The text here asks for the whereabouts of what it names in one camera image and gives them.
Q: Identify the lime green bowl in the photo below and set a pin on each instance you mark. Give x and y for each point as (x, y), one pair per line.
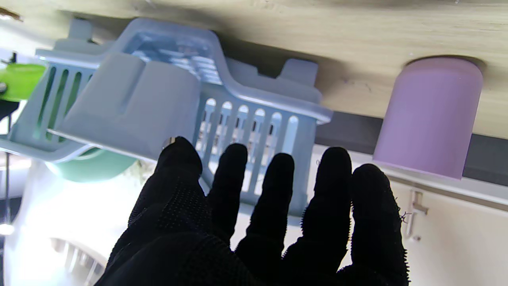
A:
(20, 81)

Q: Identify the pale green plate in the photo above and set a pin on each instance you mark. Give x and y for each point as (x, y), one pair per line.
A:
(95, 169)

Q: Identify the blue plastic dish rack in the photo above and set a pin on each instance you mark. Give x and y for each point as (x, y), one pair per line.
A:
(131, 103)

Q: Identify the blue plastic drip tray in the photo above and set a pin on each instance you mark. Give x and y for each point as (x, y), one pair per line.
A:
(297, 75)

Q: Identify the purple plastic cup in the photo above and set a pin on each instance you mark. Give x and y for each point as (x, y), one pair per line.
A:
(428, 119)

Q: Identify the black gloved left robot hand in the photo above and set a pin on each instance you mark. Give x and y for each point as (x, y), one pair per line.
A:
(178, 238)

